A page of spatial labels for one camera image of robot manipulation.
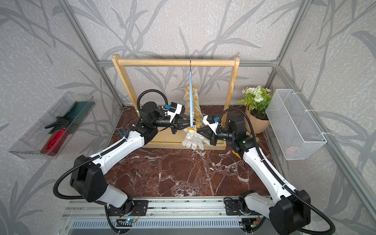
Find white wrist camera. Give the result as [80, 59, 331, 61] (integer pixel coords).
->
[164, 102, 183, 123]
[203, 114, 221, 134]

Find white wire basket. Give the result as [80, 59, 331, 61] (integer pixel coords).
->
[266, 89, 327, 161]

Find blue hand rake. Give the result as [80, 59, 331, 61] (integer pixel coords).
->
[117, 126, 130, 139]

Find blue clip hanger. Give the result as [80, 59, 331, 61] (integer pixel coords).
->
[189, 59, 194, 128]

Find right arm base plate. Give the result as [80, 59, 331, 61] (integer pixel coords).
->
[223, 197, 253, 216]

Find white glove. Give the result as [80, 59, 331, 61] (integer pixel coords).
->
[193, 107, 204, 127]
[182, 127, 210, 150]

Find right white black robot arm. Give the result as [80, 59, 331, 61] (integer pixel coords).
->
[197, 112, 336, 235]

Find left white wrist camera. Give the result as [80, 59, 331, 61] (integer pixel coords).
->
[164, 102, 183, 123]

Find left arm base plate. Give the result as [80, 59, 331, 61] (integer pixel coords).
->
[107, 200, 149, 216]

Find clear plastic wall tray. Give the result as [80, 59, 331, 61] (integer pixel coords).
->
[9, 92, 96, 160]

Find red spray bottle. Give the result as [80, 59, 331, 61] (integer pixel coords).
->
[40, 117, 71, 156]

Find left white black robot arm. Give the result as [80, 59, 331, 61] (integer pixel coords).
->
[53, 101, 190, 212]

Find potted white flower plant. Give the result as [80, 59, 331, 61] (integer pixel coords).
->
[238, 85, 273, 134]

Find wooden hanging rack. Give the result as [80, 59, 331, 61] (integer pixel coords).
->
[112, 53, 240, 151]

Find aluminium front rail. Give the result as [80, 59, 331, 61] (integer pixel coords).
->
[60, 197, 309, 219]

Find yellow patterned glove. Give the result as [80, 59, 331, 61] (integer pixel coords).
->
[230, 132, 259, 159]

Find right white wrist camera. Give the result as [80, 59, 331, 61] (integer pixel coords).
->
[203, 114, 221, 134]

